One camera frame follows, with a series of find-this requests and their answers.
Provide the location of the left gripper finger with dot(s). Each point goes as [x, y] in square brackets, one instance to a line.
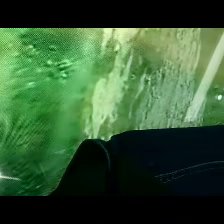
[87, 170]

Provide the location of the black garment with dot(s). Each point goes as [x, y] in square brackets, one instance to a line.
[173, 160]

